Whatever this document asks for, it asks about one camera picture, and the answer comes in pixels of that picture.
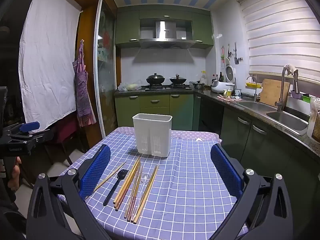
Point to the purple plastic container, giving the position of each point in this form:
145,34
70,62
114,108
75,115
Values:
296,95

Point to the clear plastic spoon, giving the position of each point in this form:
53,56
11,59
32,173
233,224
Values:
145,178

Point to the small steel pot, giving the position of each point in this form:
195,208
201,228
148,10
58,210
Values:
198,85

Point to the striped window blind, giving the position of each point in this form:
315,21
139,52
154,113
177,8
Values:
282,30

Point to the black hanging spatula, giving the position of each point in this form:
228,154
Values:
236,59

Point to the green plastic container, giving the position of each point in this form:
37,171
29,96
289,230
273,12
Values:
306,98

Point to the thin filter tap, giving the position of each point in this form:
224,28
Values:
296,82

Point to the steel double sink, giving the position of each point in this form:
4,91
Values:
285,120

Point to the green wall cabinets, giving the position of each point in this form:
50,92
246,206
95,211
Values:
127,27

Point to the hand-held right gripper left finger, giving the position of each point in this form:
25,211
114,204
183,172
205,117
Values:
96,172

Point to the purple checked apron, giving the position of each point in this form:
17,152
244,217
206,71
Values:
81,92

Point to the wooden cutting board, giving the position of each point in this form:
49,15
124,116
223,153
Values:
272,92

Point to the white plastic utensil holder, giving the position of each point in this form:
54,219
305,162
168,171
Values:
150,130

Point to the cloth on faucet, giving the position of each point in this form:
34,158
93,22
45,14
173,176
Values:
290,68

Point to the black wok with knob lid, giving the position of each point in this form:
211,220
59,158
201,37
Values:
178,80

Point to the dark sauce bottle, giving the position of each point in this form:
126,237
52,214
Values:
221,77

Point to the white hanging sheet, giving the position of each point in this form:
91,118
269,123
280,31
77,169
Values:
50,67

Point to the black wok with round lid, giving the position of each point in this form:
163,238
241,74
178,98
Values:
155,79

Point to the white enamel mug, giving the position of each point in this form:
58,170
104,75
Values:
238,92

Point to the steel range hood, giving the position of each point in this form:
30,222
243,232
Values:
165,42

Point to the yellow dish tray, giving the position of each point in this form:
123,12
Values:
253,85

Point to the blue checked tablecloth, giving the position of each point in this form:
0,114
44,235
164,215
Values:
187,180

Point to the clear plastic bag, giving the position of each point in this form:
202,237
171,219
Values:
132,87

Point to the plastic bag of food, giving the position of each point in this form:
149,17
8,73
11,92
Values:
314,120

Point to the dark red chair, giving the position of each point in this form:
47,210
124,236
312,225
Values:
66,130

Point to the sliding glass door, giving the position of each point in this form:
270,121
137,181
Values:
106,67

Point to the pink rag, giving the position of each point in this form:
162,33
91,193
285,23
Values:
226,98

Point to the black plastic fork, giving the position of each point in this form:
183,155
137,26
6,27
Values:
122,175

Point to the white rice cooker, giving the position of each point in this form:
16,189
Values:
218,86

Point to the dark green base cabinets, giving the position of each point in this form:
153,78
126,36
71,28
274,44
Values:
262,150

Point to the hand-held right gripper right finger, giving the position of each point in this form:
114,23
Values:
226,172

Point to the tall steel faucet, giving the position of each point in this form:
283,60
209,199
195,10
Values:
282,90

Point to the hanging ladle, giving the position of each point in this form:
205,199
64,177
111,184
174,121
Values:
228,57

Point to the gas stove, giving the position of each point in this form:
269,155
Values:
167,87

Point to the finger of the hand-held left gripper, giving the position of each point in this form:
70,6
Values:
30,126
41,137

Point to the person's left forearm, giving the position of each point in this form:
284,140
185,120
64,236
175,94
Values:
7,205

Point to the large oil bottle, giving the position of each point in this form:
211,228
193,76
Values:
203,77

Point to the red hanging tool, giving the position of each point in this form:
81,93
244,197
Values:
222,57

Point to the small steel faucet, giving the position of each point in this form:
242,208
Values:
255,90

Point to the person's left hand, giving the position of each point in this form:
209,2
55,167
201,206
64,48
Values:
15,175

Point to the set of wooden chopsticks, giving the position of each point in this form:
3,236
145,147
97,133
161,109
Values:
127,180

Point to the yellow mug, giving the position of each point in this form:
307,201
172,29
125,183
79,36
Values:
227,93

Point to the dark stone countertop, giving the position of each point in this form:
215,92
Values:
217,97

